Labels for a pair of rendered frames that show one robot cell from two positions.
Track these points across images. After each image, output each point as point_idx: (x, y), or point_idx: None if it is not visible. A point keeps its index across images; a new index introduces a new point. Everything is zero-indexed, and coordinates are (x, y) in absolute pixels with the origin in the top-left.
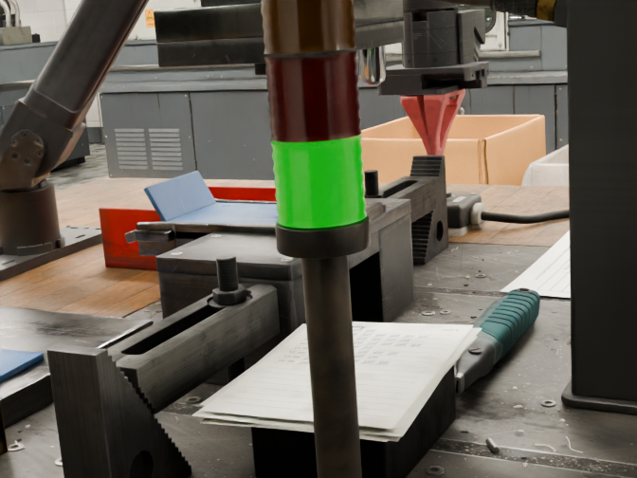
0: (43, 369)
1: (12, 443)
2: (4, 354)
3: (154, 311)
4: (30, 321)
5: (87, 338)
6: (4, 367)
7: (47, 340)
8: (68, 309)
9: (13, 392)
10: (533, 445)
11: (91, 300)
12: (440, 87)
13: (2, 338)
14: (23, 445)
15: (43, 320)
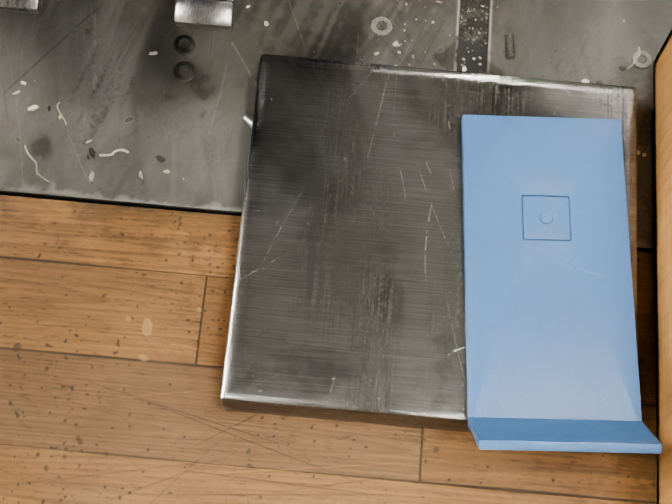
0: (501, 93)
1: (630, 71)
2: (483, 168)
3: (89, 164)
4: (301, 251)
5: (364, 106)
6: (531, 133)
7: (390, 159)
8: (94, 333)
9: (584, 83)
10: None
11: (28, 324)
12: None
13: (393, 242)
14: (635, 52)
15: (292, 233)
